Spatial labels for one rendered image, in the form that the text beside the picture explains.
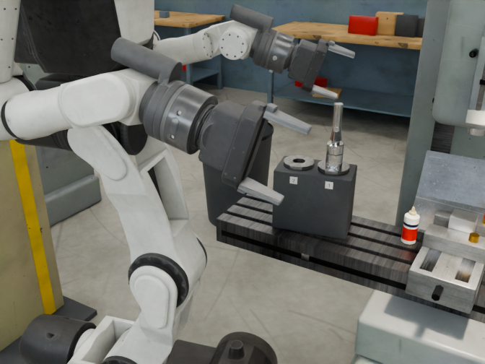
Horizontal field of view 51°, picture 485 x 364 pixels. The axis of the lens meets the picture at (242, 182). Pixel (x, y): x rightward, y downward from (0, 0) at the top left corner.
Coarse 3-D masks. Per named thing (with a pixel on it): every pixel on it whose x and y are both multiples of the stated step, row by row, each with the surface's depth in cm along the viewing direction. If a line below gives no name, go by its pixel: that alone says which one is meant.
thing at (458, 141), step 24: (432, 0) 149; (432, 24) 152; (432, 48) 154; (432, 72) 157; (432, 96) 159; (432, 120) 162; (408, 144) 169; (432, 144) 165; (456, 144) 161; (480, 144) 158; (408, 168) 172; (408, 192) 175
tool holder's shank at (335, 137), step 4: (336, 104) 136; (340, 104) 136; (336, 108) 137; (340, 108) 136; (336, 112) 137; (340, 112) 137; (336, 116) 137; (340, 116) 137; (336, 120) 138; (340, 120) 138; (336, 124) 138; (340, 124) 138; (332, 128) 140; (336, 128) 139; (340, 128) 139; (332, 132) 140; (336, 132) 139; (340, 132) 140; (332, 136) 140; (336, 136) 140; (340, 136) 140; (332, 140) 140; (336, 140) 140; (340, 140) 140
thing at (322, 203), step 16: (288, 160) 148; (304, 160) 148; (320, 160) 151; (288, 176) 144; (304, 176) 142; (320, 176) 141; (336, 176) 141; (352, 176) 141; (288, 192) 146; (304, 192) 144; (320, 192) 143; (336, 192) 141; (352, 192) 146; (288, 208) 148; (304, 208) 147; (320, 208) 145; (336, 208) 143; (352, 208) 153; (272, 224) 152; (288, 224) 150; (304, 224) 149; (320, 224) 147; (336, 224) 145
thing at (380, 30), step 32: (288, 32) 495; (320, 32) 494; (352, 32) 489; (384, 32) 482; (416, 32) 469; (192, 64) 644; (288, 96) 529; (320, 96) 524; (352, 96) 529; (384, 96) 529
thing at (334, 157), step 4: (328, 148) 141; (328, 152) 142; (332, 152) 141; (336, 152) 141; (340, 152) 141; (328, 156) 142; (332, 156) 141; (336, 156) 141; (340, 156) 141; (328, 160) 142; (332, 160) 142; (336, 160) 142; (340, 160) 142; (328, 164) 143; (332, 164) 142; (336, 164) 142; (340, 164) 143
